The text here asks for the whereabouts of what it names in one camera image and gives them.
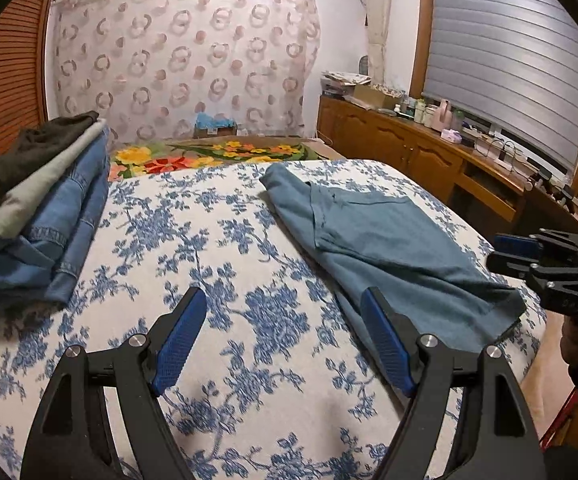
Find stack of printed papers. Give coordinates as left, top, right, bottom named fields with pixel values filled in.
left=321, top=71, right=373, bottom=97

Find grey window blind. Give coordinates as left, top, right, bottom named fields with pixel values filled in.
left=423, top=0, right=578, bottom=175

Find grey folded garment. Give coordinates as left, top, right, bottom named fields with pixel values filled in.
left=0, top=119, right=107, bottom=238

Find cardboard box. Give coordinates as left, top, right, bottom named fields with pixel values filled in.
left=351, top=84, right=405, bottom=110

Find dark olive folded garment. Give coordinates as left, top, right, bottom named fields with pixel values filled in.
left=0, top=111, right=100, bottom=213

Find ring patterned sheer curtain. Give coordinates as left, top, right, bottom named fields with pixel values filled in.
left=51, top=0, right=322, bottom=143

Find small box with blue cloth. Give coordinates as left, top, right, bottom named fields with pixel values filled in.
left=194, top=112, right=240, bottom=138

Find blue floral white bedsheet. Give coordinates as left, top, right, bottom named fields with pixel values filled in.
left=0, top=159, right=547, bottom=480

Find wooden louvre door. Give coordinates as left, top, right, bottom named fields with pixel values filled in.
left=0, top=0, right=62, bottom=167

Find colourful flower blanket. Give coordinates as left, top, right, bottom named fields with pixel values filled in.
left=108, top=136, right=342, bottom=181

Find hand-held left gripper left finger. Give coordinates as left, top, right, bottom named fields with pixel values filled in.
left=20, top=286, right=209, bottom=480

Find wooden sideboard cabinet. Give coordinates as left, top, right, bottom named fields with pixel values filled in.
left=316, top=95, right=578, bottom=242

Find cream drape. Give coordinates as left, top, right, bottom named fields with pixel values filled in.
left=364, top=0, right=396, bottom=87

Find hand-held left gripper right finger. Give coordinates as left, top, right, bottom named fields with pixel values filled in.
left=360, top=287, right=545, bottom=480

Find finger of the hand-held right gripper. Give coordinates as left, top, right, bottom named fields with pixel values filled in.
left=494, top=228, right=578, bottom=262
left=486, top=254, right=578, bottom=313

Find teal blue sweatshirt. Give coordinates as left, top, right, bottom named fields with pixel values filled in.
left=259, top=162, right=527, bottom=353

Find pink bottle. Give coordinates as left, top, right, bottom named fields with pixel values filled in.
left=431, top=100, right=453, bottom=129

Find blue denim folded jeans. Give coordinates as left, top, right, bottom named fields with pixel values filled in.
left=0, top=132, right=111, bottom=307

